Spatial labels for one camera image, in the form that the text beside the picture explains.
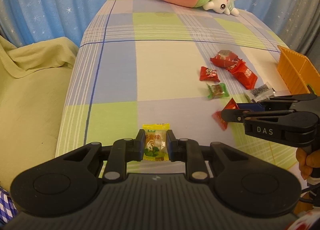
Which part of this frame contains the red foil candy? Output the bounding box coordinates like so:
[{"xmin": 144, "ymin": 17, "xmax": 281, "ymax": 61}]
[{"xmin": 212, "ymin": 98, "xmax": 240, "ymax": 131}]

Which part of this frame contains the black seaweed snack packet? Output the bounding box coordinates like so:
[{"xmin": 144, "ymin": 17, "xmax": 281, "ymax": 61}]
[{"xmin": 245, "ymin": 83, "xmax": 276, "ymax": 103}]

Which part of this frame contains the yellow green candy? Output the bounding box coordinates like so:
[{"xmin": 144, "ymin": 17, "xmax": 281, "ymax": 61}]
[{"xmin": 142, "ymin": 123, "xmax": 170, "ymax": 161}]

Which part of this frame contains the red double-happiness candy pack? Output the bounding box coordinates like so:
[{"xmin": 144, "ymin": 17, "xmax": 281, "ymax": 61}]
[{"xmin": 227, "ymin": 60, "xmax": 258, "ymax": 90}]

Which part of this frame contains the small red candy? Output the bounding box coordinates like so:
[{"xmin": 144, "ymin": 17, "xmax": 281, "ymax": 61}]
[{"xmin": 200, "ymin": 66, "xmax": 220, "ymax": 82}]

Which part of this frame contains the red shiny candy pack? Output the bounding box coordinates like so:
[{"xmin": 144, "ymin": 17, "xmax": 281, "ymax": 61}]
[{"xmin": 210, "ymin": 50, "xmax": 239, "ymax": 68}]

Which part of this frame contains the person's right hand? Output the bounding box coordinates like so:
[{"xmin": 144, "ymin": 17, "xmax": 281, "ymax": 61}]
[{"xmin": 296, "ymin": 148, "xmax": 320, "ymax": 180}]

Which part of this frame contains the orange plastic tray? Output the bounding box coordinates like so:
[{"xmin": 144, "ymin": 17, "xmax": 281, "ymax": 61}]
[{"xmin": 277, "ymin": 45, "xmax": 320, "ymax": 96}]

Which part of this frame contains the plaid tablecloth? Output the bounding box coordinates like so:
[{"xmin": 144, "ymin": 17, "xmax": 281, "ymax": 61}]
[{"xmin": 55, "ymin": 0, "xmax": 308, "ymax": 178}]

